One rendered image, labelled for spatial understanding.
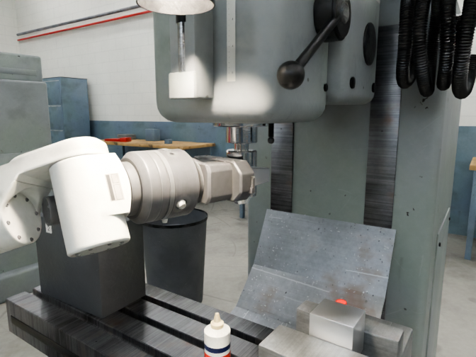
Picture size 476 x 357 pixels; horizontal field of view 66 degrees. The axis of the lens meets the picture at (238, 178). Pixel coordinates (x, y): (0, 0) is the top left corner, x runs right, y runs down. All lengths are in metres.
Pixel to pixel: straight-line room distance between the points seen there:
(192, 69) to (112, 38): 7.24
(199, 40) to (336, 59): 0.24
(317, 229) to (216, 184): 0.48
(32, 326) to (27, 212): 0.48
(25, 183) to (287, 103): 0.31
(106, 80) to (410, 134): 7.18
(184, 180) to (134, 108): 6.70
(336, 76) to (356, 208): 0.38
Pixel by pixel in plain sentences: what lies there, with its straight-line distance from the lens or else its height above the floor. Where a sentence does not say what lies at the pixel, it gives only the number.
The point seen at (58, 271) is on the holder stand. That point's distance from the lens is 0.91.
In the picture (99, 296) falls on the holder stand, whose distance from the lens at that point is 0.82.
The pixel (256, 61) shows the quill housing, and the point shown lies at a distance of 0.44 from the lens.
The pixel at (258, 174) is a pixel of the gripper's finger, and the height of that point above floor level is 1.23.
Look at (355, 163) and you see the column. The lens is 0.87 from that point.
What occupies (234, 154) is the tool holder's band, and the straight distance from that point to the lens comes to 0.54.
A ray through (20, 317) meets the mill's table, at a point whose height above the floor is 0.89.
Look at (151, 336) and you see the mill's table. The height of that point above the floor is 0.92.
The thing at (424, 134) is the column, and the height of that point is 1.28.
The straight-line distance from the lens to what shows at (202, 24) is 0.46.
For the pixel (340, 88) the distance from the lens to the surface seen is 0.60.
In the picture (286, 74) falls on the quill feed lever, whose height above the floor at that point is 1.36.
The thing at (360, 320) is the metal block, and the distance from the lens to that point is 0.55.
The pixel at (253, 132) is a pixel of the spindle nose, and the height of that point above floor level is 1.30.
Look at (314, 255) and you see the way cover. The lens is 0.91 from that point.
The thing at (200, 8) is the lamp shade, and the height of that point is 1.43.
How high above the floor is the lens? 1.32
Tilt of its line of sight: 10 degrees down
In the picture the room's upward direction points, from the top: straight up
